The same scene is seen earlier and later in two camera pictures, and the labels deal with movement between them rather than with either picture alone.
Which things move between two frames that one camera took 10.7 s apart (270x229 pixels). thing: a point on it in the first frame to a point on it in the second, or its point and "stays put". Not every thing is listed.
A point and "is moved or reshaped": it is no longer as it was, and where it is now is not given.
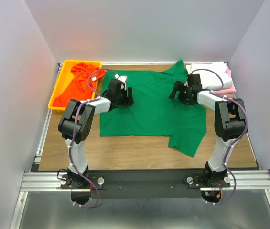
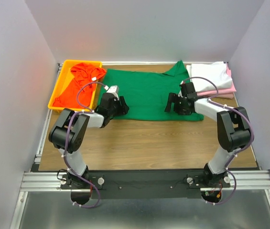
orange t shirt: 78,88 stays put
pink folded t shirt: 230,91 stays put
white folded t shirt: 212,76 stays put
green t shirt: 153,113 is moved or reshaped
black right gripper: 177,87 to 174,98
